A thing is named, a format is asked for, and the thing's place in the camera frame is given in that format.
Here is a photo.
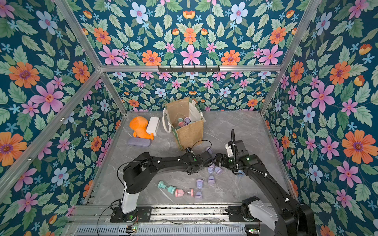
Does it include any pink hourglass front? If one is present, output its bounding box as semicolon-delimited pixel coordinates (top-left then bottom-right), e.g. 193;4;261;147
175;189;194;198

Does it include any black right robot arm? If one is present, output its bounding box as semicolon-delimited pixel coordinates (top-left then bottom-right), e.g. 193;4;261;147
215;140;317;236

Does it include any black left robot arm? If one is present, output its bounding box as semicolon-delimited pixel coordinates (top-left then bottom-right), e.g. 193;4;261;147
121;151;214;214

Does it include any orange plush toy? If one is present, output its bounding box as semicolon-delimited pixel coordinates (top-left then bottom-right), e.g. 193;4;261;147
129;116;154;140

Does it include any black hook rail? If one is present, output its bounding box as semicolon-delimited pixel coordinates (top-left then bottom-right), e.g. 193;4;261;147
158;65;221;73

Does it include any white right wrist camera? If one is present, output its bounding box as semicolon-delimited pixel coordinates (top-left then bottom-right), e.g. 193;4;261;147
225;141;236;158

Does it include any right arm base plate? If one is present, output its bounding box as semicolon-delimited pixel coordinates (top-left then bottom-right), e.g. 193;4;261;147
225;196;272;222

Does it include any purple hourglass front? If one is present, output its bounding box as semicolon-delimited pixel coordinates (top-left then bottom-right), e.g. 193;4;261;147
195;179;204;199

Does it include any white rectangular box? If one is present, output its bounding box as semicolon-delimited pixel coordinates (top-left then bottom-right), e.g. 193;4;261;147
146;117;160;136

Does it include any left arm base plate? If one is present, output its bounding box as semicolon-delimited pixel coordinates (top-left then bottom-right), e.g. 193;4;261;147
110;206;152;223

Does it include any teal hourglass front left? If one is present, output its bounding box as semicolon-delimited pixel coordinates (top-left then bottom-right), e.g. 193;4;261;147
157;181;177;195

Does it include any purple hourglass pair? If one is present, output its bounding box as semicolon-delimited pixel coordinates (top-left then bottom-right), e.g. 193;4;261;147
208;165;223;184

